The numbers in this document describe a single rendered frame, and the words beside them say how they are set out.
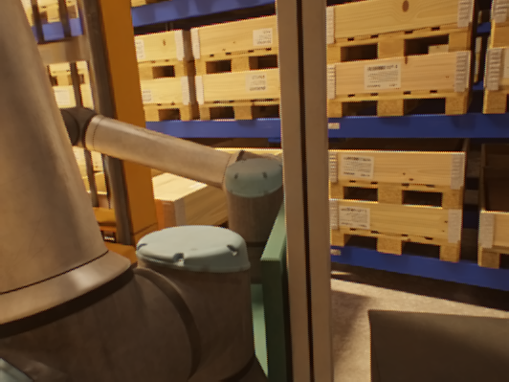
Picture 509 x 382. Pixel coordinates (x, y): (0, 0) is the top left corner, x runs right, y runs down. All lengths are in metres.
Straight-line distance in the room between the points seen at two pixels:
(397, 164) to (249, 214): 1.86
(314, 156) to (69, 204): 0.32
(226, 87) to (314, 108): 2.55
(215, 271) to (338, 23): 2.39
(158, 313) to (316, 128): 0.31
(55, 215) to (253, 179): 0.59
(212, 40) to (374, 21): 1.15
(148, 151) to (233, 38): 1.97
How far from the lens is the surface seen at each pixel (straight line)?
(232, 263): 0.52
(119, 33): 1.57
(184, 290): 0.50
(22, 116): 0.44
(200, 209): 1.83
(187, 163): 1.17
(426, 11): 2.67
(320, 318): 0.66
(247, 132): 3.04
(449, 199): 2.74
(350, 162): 2.78
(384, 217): 2.83
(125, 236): 1.58
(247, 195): 0.94
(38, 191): 0.43
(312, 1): 0.57
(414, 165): 2.71
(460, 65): 2.63
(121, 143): 1.24
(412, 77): 2.66
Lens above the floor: 1.44
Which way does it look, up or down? 13 degrees down
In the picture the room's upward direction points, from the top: 4 degrees counter-clockwise
